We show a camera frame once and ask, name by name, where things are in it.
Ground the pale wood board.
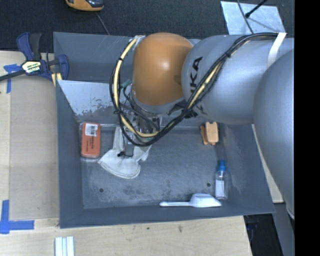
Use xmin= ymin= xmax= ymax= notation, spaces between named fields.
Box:
xmin=9 ymin=76 xmax=61 ymax=221

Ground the white plastic scoop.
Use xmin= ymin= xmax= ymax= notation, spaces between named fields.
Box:
xmin=159 ymin=193 xmax=223 ymax=209

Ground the orange block with barcode label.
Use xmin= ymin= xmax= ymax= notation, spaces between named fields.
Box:
xmin=79 ymin=121 xmax=102 ymax=159

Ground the clear spray bottle blue cap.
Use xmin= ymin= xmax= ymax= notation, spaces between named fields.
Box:
xmin=214 ymin=159 xmax=229 ymax=201

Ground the grey metal bin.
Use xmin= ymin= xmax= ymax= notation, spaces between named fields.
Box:
xmin=52 ymin=31 xmax=277 ymax=230

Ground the white cloth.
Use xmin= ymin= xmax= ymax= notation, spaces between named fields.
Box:
xmin=97 ymin=126 xmax=152 ymax=180

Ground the orange and tan clip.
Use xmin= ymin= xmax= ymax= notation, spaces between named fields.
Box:
xmin=199 ymin=121 xmax=220 ymax=146

